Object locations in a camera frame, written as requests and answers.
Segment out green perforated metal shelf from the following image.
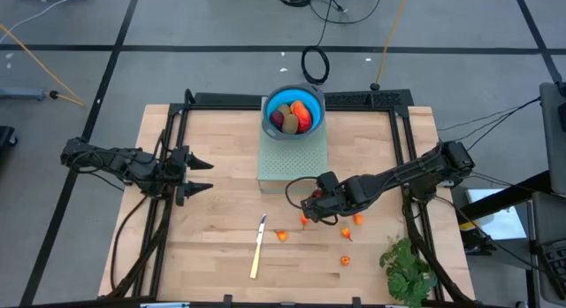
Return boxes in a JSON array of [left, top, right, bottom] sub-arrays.
[[256, 97, 330, 195]]

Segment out large red toy mango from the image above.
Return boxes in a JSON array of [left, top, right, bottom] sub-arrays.
[[289, 99, 313, 135]]

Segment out white floor cable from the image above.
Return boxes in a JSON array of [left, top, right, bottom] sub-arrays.
[[0, 0, 67, 33]]

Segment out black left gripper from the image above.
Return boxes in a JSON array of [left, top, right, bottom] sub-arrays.
[[167, 144, 216, 207]]

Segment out black keyboard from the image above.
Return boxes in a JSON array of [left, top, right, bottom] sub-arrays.
[[536, 239, 566, 276]]

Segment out black hanging coiled cable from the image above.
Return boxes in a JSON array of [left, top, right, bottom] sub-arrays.
[[300, 0, 346, 86]]

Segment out black aluminium rig frame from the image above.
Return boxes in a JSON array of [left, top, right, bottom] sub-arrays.
[[99, 89, 477, 308]]

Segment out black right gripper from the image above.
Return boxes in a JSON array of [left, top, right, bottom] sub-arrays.
[[300, 170, 362, 225]]

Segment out white panel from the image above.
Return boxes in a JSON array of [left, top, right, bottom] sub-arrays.
[[459, 187, 528, 242]]

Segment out blue bowl with grey rim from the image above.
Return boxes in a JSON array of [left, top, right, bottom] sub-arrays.
[[261, 82, 327, 142]]

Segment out yellow hanging cable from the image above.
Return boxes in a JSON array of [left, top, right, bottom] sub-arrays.
[[373, 0, 411, 91]]

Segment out grey desk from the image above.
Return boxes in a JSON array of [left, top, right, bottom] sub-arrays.
[[530, 190, 566, 307]]

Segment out black floor object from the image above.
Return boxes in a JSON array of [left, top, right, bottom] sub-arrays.
[[0, 125, 19, 149]]

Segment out yellow floor cable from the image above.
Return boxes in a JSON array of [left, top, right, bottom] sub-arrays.
[[0, 23, 86, 108]]

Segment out grey floor stand base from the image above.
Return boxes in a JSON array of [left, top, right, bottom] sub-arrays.
[[0, 87, 48, 101]]

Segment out knife with cream handle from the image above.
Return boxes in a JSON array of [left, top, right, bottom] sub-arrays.
[[249, 213, 268, 281]]

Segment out green potted plant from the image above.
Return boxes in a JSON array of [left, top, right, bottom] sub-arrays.
[[379, 236, 439, 308]]

